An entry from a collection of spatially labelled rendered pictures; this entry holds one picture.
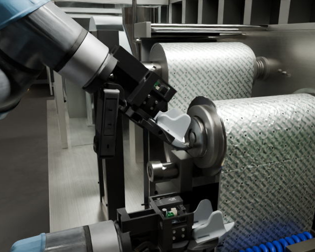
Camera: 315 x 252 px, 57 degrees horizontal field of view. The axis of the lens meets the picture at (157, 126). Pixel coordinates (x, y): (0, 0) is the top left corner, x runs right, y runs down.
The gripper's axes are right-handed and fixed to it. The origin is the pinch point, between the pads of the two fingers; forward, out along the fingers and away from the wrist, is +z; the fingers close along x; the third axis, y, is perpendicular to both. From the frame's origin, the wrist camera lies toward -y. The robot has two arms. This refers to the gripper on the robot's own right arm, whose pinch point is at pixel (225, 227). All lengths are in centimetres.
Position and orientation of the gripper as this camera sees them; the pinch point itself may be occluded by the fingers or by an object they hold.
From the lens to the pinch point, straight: 58.0
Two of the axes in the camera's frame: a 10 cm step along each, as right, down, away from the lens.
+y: 0.0, -9.6, -2.9
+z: 9.4, -1.0, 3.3
